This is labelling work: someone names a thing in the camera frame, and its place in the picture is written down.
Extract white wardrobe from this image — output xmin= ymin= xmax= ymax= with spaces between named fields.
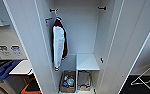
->
xmin=2 ymin=0 xmax=150 ymax=94

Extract maroon jacket white sleeves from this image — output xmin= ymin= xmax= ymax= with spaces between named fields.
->
xmin=51 ymin=18 xmax=69 ymax=72

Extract white box inside wardrobe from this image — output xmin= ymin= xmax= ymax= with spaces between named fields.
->
xmin=75 ymin=53 xmax=101 ymax=72

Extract dark door hinge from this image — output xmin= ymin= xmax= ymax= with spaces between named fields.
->
xmin=99 ymin=56 xmax=105 ymax=65

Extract white clothes hanger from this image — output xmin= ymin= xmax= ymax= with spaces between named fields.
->
xmin=54 ymin=14 xmax=64 ymax=23

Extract clear plastic bottle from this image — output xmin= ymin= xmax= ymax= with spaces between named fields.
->
xmin=66 ymin=77 xmax=76 ymax=88

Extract pale basket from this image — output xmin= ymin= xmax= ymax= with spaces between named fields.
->
xmin=59 ymin=69 xmax=77 ymax=94

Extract white label orange stripe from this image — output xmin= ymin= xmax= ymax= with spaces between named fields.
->
xmin=44 ymin=16 xmax=54 ymax=25

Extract black wardrobe hook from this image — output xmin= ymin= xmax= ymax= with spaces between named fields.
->
xmin=97 ymin=5 xmax=107 ymax=11
xmin=49 ymin=7 xmax=60 ymax=14

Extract white flat board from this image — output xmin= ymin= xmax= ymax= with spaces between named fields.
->
xmin=9 ymin=59 xmax=35 ymax=76

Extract orange floor stand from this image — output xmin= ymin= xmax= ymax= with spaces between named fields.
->
xmin=20 ymin=77 xmax=43 ymax=94

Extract grey wire basket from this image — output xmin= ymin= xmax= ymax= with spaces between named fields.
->
xmin=77 ymin=70 xmax=93 ymax=92

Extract white wall outlet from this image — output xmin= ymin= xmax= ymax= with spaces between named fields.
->
xmin=9 ymin=44 xmax=23 ymax=57
xmin=0 ymin=44 xmax=10 ymax=56

